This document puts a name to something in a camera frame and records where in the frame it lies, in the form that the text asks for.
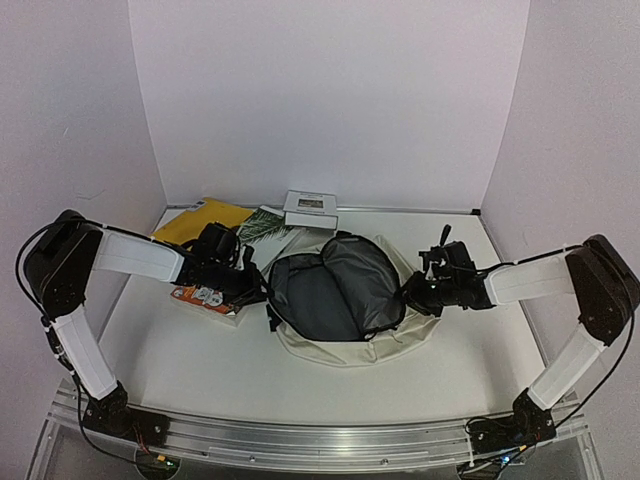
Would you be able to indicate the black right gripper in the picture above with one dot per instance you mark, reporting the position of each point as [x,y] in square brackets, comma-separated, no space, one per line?
[413,293]

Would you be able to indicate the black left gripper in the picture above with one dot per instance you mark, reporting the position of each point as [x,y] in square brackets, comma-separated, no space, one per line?
[250,288]

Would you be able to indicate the yellow hardcover book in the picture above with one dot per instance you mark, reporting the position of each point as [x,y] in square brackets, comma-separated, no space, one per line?
[191,222]

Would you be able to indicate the white box with photo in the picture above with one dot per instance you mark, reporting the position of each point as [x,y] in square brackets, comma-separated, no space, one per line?
[310,210]

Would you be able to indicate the beige canvas student bag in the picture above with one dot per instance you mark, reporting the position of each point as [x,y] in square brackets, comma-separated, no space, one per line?
[337,303]

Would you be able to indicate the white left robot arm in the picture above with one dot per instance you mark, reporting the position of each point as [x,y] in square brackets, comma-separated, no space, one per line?
[54,266]

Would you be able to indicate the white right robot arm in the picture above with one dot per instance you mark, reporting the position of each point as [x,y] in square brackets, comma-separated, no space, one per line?
[592,276]

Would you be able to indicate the white Singularity book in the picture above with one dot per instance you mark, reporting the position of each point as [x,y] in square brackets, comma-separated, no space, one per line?
[269,247]

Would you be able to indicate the dark Three Days book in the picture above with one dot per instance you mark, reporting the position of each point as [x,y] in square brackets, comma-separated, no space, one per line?
[263,224]

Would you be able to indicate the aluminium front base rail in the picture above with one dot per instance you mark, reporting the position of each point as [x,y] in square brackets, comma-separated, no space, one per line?
[304,448]

